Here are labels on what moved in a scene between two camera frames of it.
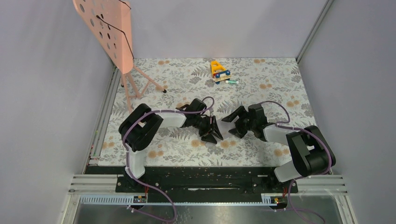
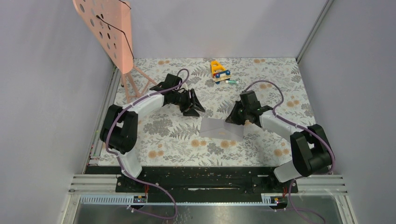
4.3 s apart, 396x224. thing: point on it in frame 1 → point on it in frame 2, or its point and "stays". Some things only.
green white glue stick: x=231 y=81 stays
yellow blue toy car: x=219 y=73 stays
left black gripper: x=209 y=137 → x=192 y=112
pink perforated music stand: x=109 y=23 stays
